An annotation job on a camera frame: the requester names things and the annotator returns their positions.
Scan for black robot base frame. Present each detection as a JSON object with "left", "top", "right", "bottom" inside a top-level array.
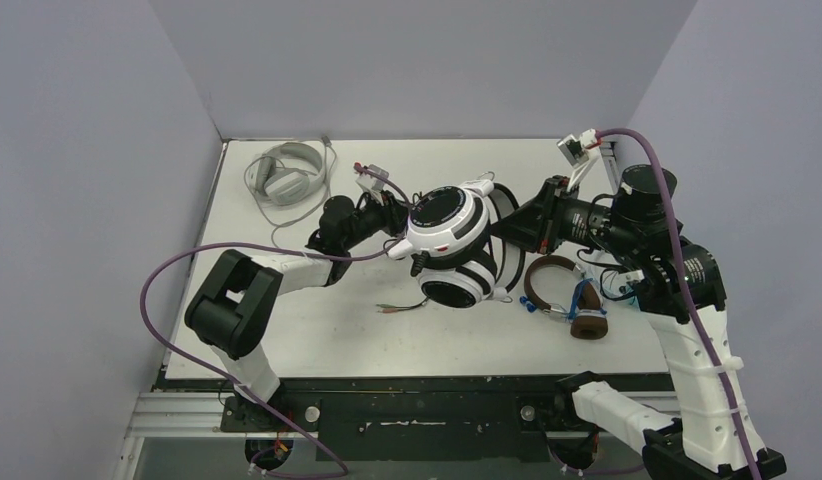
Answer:
[{"left": 215, "top": 374, "right": 677, "bottom": 465}]

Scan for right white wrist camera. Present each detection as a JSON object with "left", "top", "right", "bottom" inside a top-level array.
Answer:
[{"left": 557, "top": 129, "right": 602, "bottom": 192}]

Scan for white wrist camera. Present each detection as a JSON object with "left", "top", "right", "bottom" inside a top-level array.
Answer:
[
  {"left": 557, "top": 129, "right": 602, "bottom": 192},
  {"left": 356, "top": 165, "right": 390, "bottom": 197}
]

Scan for brown headphones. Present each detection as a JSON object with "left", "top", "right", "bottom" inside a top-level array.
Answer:
[{"left": 523, "top": 255, "right": 609, "bottom": 340}]

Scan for black and white headphones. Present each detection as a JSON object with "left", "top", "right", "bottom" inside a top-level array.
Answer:
[{"left": 387, "top": 178, "right": 526, "bottom": 309}]

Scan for teal cat-ear headphones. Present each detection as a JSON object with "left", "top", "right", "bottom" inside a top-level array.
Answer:
[{"left": 613, "top": 281, "right": 648, "bottom": 305}]

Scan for grey white headphones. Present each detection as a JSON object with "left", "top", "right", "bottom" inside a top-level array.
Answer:
[{"left": 243, "top": 135, "right": 338, "bottom": 250}]

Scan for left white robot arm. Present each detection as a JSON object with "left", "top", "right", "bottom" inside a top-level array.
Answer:
[{"left": 184, "top": 193, "right": 408, "bottom": 430}]

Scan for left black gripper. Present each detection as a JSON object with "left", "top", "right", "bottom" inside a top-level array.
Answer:
[{"left": 342, "top": 189, "right": 421, "bottom": 250}]

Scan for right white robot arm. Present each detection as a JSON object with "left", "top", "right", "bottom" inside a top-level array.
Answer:
[{"left": 492, "top": 165, "right": 787, "bottom": 479}]

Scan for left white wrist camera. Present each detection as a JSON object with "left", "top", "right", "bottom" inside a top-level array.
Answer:
[{"left": 356, "top": 165, "right": 390, "bottom": 197}]

